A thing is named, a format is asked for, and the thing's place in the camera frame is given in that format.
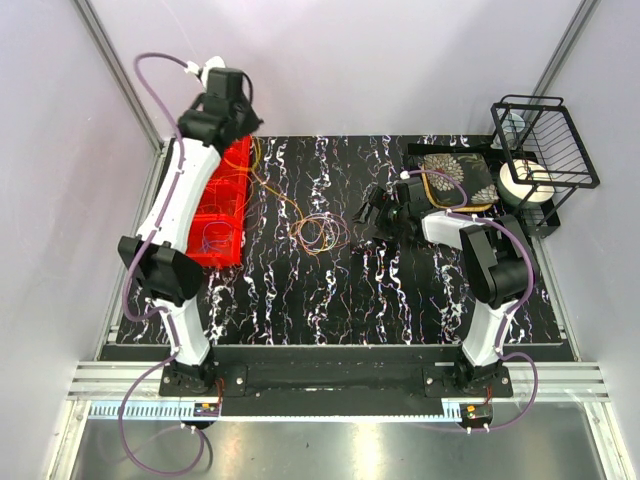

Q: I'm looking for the pink thin cable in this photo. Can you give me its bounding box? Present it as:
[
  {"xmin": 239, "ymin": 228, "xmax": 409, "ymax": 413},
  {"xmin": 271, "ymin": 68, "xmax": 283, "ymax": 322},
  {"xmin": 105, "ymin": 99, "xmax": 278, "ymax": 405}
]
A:
[{"xmin": 289, "ymin": 212, "xmax": 351, "ymax": 254}]

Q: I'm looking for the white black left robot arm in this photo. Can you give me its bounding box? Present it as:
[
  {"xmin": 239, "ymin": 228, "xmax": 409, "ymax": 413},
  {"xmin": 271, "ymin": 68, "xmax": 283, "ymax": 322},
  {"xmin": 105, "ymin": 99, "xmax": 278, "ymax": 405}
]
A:
[{"xmin": 118, "ymin": 52, "xmax": 262, "ymax": 396}]

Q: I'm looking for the red plastic compartment bin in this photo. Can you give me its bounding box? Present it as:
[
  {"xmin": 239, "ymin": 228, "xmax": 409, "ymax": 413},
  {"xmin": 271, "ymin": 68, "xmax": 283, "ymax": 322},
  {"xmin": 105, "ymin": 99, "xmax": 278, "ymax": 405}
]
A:
[{"xmin": 186, "ymin": 136, "xmax": 252, "ymax": 268}]

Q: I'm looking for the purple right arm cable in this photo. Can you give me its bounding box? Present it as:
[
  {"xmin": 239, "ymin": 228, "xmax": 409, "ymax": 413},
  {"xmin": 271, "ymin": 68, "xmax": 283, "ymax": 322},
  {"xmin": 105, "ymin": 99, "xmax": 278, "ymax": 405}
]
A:
[{"xmin": 399, "ymin": 169, "xmax": 539, "ymax": 434}]

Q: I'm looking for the yellow thin cable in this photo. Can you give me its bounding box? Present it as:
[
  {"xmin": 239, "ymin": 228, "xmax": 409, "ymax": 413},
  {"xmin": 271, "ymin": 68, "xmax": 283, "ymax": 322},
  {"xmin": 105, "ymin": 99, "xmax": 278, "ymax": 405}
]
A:
[{"xmin": 249, "ymin": 137, "xmax": 331, "ymax": 256}]

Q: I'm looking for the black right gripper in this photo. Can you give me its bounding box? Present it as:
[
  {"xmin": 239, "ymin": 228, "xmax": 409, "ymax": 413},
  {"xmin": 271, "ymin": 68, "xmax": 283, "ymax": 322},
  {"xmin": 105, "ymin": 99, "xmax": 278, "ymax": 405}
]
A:
[{"xmin": 350, "ymin": 187, "xmax": 409, "ymax": 245}]

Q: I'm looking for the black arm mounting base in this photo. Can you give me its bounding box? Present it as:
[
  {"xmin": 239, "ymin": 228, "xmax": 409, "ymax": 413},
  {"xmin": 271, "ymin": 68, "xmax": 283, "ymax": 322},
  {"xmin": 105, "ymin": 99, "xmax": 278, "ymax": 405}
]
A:
[{"xmin": 91, "ymin": 346, "xmax": 514, "ymax": 422}]

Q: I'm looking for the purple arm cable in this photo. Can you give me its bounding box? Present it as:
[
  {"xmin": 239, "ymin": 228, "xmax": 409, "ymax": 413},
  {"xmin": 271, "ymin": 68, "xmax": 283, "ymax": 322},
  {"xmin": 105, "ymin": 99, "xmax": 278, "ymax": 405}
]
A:
[
  {"xmin": 399, "ymin": 169, "xmax": 539, "ymax": 434},
  {"xmin": 117, "ymin": 51, "xmax": 216, "ymax": 474}
]

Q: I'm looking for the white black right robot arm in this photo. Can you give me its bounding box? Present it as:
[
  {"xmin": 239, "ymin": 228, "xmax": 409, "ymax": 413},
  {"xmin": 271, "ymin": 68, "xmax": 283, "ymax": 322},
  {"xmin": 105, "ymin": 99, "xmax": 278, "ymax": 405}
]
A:
[{"xmin": 352, "ymin": 180, "xmax": 538, "ymax": 397}]

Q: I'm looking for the black wire dish rack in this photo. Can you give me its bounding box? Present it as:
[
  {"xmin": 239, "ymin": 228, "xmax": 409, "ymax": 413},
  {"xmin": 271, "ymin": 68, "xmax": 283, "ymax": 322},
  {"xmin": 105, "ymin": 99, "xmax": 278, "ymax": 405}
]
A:
[{"xmin": 491, "ymin": 94, "xmax": 600, "ymax": 204}]

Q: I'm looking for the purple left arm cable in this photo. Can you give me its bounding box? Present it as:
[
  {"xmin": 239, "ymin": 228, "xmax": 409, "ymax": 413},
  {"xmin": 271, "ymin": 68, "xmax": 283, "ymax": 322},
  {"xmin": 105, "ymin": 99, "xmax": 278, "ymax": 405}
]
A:
[{"xmin": 117, "ymin": 51, "xmax": 216, "ymax": 474}]

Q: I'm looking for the blue thin cable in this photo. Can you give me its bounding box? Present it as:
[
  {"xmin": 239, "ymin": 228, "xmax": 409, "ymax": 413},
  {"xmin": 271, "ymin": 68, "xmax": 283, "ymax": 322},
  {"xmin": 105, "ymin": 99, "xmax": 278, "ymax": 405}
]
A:
[{"xmin": 199, "ymin": 222, "xmax": 239, "ymax": 256}]

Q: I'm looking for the black rack tray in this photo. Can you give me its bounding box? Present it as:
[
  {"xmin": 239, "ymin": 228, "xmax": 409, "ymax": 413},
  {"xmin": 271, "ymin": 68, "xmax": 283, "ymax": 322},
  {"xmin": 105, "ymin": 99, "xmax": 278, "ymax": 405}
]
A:
[{"xmin": 405, "ymin": 142, "xmax": 562, "ymax": 238}]

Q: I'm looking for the floral patterned cushion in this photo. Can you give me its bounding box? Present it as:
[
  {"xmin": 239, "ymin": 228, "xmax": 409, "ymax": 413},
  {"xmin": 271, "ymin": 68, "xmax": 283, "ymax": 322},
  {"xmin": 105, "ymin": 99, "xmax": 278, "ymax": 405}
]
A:
[{"xmin": 421, "ymin": 153, "xmax": 499, "ymax": 213}]

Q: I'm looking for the clear glass cup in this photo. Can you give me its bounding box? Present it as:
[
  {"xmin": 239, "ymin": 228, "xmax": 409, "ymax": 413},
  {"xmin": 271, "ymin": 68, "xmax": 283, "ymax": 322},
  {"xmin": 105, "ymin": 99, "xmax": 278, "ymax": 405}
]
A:
[{"xmin": 491, "ymin": 111, "xmax": 526, "ymax": 150}]

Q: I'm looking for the white green bowl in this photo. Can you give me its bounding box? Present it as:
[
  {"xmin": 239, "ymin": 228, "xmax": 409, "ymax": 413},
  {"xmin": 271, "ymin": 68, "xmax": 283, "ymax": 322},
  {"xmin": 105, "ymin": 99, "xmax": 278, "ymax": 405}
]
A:
[{"xmin": 498, "ymin": 159, "xmax": 555, "ymax": 209}]

